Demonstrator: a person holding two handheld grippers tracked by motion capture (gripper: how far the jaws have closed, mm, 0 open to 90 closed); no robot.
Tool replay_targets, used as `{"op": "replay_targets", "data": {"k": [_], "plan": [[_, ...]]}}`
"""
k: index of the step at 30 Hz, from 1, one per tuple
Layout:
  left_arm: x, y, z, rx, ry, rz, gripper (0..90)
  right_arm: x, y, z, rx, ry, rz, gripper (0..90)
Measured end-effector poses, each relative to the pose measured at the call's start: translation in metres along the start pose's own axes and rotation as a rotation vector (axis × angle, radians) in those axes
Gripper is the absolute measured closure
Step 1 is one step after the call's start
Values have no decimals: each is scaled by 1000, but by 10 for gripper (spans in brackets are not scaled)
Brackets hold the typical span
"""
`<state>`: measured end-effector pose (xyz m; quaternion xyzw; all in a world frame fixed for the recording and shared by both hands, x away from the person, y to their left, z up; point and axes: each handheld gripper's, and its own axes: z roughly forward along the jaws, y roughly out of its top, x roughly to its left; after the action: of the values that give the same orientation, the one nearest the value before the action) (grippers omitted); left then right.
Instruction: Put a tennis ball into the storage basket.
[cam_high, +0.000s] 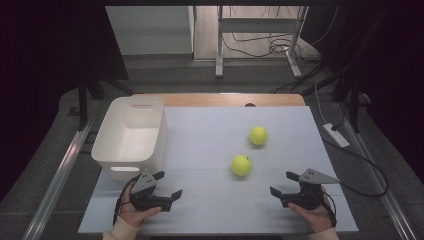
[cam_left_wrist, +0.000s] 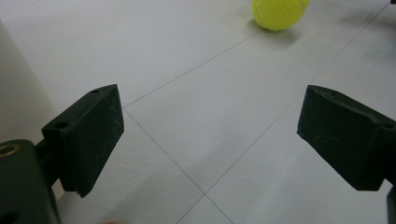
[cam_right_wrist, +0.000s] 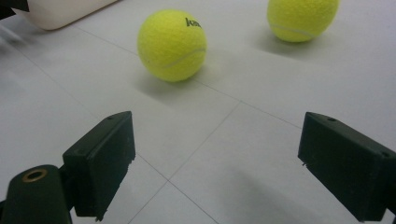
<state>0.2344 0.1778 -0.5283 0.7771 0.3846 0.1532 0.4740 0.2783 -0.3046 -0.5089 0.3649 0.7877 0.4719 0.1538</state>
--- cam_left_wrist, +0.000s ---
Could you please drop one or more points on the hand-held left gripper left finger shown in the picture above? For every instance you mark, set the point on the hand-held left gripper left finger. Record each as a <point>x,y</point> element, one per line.
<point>87,137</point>

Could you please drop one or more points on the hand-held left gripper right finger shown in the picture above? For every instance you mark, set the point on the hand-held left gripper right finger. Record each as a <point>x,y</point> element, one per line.
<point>345,137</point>

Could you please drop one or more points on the yellow tennis ball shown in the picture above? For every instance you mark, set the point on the yellow tennis ball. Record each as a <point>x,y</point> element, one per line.
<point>277,14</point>

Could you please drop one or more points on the white table cover sheet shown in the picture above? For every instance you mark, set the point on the white table cover sheet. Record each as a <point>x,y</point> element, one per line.
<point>218,124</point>

